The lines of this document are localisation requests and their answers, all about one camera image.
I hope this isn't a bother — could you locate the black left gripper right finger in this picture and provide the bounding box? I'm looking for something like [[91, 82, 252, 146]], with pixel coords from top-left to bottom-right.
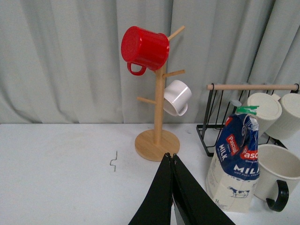
[[172, 154, 234, 225]]

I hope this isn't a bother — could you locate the blue Pascual milk carton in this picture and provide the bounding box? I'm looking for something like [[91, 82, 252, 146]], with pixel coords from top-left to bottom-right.
[[205, 105, 260, 213]]

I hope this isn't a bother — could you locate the cream ribbed mug right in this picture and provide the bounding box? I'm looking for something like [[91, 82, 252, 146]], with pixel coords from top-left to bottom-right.
[[265, 93, 300, 140]]

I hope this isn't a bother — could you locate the black wire cup rack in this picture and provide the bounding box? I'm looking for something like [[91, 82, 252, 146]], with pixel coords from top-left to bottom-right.
[[196, 83, 300, 157]]

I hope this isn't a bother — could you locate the wooden mug tree stand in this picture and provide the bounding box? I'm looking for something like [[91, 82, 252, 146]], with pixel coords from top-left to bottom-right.
[[135, 25, 186, 162]]

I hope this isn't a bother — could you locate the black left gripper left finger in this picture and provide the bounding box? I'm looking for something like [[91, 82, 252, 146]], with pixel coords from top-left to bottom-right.
[[129, 153, 173, 225]]

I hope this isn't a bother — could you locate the small white mug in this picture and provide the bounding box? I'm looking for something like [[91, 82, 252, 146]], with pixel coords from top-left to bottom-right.
[[163, 80, 192, 116]]

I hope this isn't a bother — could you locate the red enamel mug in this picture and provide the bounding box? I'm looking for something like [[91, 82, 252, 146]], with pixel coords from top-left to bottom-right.
[[121, 26, 170, 76]]

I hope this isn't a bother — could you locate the cream ribbed mug left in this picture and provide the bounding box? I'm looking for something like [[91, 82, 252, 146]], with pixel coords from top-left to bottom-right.
[[243, 93, 282, 137]]

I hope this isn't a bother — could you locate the smiley cup black handle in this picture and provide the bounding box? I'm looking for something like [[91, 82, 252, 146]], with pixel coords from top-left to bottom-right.
[[255, 144, 300, 212]]

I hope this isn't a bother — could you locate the cream ribbed mug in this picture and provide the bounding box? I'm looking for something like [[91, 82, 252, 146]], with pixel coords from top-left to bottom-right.
[[243, 93, 282, 137], [265, 93, 300, 140]]

